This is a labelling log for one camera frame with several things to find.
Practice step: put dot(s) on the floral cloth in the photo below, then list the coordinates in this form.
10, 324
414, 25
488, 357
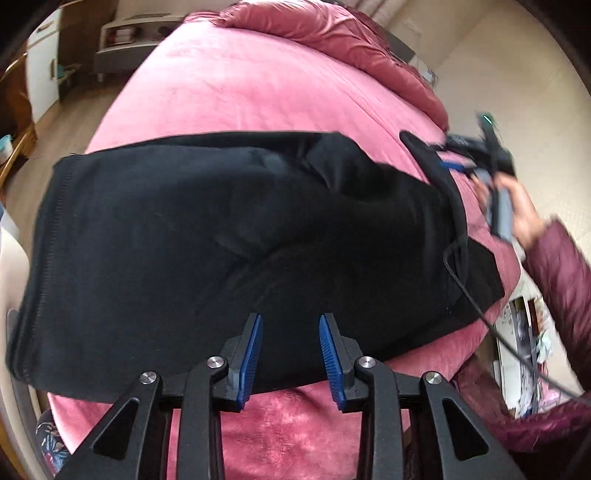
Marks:
51, 443

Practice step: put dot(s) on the pink bed sheet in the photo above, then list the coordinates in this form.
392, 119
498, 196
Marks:
258, 83

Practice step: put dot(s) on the person's right hand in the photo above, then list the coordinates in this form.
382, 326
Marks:
521, 212

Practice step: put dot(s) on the grey low bench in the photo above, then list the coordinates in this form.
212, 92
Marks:
129, 41

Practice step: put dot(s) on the white cabinet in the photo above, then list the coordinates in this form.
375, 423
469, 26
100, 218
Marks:
44, 69

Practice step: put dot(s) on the wooden chair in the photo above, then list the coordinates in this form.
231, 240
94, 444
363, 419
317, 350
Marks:
16, 120

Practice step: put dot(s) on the maroon puffer jacket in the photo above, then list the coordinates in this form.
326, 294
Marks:
531, 429

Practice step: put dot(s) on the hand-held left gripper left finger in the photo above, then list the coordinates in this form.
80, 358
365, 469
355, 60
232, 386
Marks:
249, 364

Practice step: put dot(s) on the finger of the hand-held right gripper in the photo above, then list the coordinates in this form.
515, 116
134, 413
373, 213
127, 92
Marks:
452, 165

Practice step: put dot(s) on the pink quilted duvet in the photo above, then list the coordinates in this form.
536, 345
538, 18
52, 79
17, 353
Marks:
351, 41

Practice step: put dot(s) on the black pants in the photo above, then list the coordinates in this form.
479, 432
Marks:
184, 254

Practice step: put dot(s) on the person's right forearm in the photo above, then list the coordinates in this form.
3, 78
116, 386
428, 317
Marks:
563, 277

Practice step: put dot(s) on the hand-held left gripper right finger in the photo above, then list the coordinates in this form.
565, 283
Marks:
330, 364

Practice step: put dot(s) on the pile of papers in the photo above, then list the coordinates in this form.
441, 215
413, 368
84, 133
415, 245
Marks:
521, 332

